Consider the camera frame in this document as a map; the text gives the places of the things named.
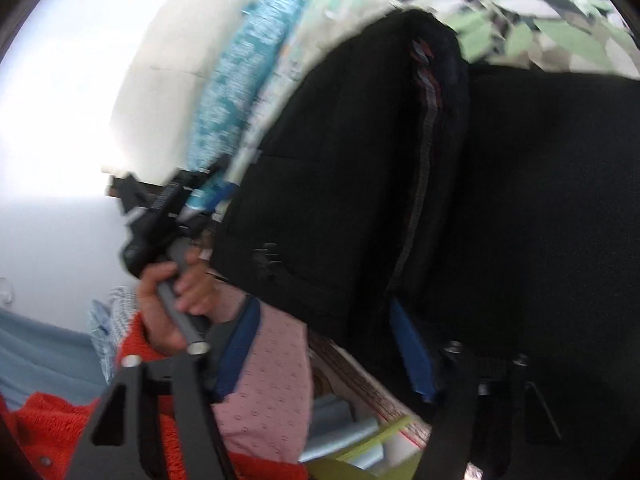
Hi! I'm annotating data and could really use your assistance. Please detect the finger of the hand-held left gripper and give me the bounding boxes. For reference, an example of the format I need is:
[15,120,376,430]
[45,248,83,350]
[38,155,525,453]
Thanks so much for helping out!
[182,180,240,223]

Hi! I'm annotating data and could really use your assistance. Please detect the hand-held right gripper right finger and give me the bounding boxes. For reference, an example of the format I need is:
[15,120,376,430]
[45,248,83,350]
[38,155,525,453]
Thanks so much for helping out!
[389,300,563,480]

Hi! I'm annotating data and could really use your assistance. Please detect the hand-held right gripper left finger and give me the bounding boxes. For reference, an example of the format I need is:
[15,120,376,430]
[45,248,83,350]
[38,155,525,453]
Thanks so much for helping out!
[70,297,262,480]

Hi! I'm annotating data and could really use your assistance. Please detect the black pants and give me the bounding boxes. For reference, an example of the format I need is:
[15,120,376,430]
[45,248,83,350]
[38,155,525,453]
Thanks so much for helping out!
[210,7,640,480]

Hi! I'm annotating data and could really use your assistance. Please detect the person's left forearm orange sleeve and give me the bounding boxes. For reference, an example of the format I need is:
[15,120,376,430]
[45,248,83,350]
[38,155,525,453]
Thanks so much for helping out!
[0,310,311,480]

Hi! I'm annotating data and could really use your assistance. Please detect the person's left hand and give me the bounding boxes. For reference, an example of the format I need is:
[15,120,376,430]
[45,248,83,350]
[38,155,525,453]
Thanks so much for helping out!
[136,247,236,353]

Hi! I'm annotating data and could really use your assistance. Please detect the pink dotted clothing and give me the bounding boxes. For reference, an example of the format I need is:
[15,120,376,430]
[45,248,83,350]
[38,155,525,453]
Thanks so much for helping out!
[206,287,315,463]

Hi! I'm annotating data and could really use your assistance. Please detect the white blue patterned cloth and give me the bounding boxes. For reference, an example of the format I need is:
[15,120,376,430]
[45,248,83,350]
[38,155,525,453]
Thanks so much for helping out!
[89,285,142,387]

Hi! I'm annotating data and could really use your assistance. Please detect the light blue roll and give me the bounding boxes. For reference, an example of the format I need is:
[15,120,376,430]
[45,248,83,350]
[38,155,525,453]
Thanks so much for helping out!
[299,394,387,472]

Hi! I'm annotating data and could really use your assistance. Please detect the green box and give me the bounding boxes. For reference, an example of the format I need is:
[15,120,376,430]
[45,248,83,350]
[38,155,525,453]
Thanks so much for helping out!
[304,414,427,480]

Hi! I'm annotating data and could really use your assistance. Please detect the teal patterned cloth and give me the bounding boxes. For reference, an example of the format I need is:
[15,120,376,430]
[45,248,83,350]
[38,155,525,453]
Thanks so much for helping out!
[186,0,328,211]

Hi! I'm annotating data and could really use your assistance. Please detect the light blue cloth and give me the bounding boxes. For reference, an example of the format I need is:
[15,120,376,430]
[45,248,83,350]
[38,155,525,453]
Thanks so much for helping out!
[0,307,110,411]

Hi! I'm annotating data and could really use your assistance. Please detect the leaf print bedsheet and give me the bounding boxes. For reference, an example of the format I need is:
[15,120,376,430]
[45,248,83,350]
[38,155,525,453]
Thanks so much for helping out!
[250,0,640,83]

